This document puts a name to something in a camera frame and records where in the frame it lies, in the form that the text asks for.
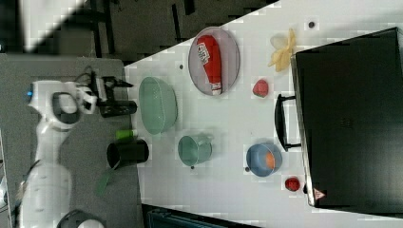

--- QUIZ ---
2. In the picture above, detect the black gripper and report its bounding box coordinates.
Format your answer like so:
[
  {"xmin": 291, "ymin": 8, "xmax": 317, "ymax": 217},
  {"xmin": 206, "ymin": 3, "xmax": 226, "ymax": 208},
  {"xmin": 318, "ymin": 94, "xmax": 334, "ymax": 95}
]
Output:
[{"xmin": 89, "ymin": 71, "xmax": 138, "ymax": 118}]

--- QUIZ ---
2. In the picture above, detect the green plastic strainer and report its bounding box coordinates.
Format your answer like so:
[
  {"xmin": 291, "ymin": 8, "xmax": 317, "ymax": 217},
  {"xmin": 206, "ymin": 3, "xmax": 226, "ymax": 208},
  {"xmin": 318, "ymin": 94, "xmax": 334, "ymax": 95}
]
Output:
[{"xmin": 139, "ymin": 77, "xmax": 178, "ymax": 135}]

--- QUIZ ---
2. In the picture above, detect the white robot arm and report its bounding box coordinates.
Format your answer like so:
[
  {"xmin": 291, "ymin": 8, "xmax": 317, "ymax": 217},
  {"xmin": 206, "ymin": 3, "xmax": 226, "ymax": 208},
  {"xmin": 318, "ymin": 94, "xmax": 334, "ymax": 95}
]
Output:
[{"xmin": 14, "ymin": 74, "xmax": 130, "ymax": 228}]

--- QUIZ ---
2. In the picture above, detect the black cylindrical container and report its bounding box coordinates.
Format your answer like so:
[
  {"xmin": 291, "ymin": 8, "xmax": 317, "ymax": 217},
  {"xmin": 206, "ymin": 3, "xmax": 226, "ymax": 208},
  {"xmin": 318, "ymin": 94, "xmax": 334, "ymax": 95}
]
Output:
[{"xmin": 106, "ymin": 140, "xmax": 149, "ymax": 169}]

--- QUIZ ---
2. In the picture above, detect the green plastic spatula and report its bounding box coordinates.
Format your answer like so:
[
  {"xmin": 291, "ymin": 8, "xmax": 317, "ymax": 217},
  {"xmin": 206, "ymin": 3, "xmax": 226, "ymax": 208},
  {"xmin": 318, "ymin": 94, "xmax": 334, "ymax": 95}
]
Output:
[{"xmin": 95, "ymin": 162, "xmax": 120, "ymax": 197}]

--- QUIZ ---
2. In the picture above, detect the red ketchup bottle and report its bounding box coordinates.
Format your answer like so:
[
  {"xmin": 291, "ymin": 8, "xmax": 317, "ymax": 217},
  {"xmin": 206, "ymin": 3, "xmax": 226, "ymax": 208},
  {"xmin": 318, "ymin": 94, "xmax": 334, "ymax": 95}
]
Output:
[{"xmin": 197, "ymin": 35, "xmax": 222, "ymax": 96}]

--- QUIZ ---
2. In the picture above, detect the green plastic cup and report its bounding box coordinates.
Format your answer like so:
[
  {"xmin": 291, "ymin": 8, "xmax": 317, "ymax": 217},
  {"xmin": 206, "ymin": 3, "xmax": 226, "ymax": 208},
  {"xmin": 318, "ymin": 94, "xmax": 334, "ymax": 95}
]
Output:
[{"xmin": 178, "ymin": 135, "xmax": 212, "ymax": 167}]

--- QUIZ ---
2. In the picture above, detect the grey round plate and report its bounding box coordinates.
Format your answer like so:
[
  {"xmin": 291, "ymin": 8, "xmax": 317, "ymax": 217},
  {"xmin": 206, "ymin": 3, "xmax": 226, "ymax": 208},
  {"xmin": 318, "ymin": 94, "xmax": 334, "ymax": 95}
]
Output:
[{"xmin": 188, "ymin": 27, "xmax": 240, "ymax": 96}]

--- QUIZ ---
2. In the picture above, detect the toy strawberry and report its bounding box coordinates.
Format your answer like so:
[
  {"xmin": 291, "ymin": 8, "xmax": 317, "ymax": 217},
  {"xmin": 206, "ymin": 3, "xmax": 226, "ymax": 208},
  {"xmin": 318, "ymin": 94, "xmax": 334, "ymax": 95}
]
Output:
[{"xmin": 252, "ymin": 79, "xmax": 269, "ymax": 98}]

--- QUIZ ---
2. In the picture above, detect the blue bowl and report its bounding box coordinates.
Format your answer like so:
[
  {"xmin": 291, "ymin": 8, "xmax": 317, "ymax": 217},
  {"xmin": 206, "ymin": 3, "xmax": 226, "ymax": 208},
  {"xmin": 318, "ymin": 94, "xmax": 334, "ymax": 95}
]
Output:
[{"xmin": 246, "ymin": 143, "xmax": 282, "ymax": 178}]

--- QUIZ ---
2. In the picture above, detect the peeled toy banana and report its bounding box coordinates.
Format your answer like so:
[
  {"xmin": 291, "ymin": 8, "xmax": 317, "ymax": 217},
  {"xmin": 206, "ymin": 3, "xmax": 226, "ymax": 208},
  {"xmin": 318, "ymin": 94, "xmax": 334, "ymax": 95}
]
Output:
[{"xmin": 268, "ymin": 28, "xmax": 297, "ymax": 72}]

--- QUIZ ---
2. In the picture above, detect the orange toy fruit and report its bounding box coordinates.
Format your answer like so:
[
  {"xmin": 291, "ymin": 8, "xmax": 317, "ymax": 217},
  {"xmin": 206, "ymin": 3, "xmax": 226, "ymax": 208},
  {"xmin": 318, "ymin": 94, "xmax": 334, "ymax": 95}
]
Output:
[{"xmin": 265, "ymin": 152, "xmax": 276, "ymax": 169}]

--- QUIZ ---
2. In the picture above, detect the black toaster oven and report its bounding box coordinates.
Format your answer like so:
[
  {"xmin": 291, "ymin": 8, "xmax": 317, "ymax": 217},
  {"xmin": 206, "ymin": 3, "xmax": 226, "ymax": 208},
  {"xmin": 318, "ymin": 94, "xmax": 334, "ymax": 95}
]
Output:
[{"xmin": 291, "ymin": 28, "xmax": 403, "ymax": 218}]

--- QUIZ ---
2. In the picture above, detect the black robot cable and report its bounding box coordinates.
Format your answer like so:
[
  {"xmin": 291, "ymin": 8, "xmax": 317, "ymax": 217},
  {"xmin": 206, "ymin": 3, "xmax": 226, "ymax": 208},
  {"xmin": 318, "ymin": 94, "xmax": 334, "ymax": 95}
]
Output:
[{"xmin": 74, "ymin": 66, "xmax": 95, "ymax": 84}]

